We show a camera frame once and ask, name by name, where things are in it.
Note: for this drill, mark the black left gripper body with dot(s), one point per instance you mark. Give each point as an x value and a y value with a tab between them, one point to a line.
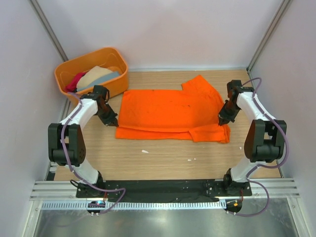
106	115

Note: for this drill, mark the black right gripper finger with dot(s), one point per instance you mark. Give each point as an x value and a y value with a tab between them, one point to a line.
220	122
225	122

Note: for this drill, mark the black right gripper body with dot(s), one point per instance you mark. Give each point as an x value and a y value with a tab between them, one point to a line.
228	111

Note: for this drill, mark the orange t shirt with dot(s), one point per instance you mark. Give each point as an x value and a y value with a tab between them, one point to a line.
187	114

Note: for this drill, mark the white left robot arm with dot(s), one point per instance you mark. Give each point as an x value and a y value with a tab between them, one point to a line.
66	145

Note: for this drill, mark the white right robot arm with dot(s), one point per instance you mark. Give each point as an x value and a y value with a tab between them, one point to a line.
266	139

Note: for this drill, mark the beige folded shirt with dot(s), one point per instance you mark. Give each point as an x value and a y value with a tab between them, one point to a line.
92	75

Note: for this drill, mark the blue grey folded shirt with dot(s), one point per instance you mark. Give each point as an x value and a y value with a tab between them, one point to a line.
103	79

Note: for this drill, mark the red crumpled shirt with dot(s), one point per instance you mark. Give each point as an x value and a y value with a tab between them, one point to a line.
72	86

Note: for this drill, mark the orange plastic bin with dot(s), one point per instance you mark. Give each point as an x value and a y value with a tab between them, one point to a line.
105	66

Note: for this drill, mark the white slotted cable duct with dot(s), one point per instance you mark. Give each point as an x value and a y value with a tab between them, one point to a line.
97	204

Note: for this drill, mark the aluminium frame rail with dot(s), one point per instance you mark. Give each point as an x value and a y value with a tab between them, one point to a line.
276	187

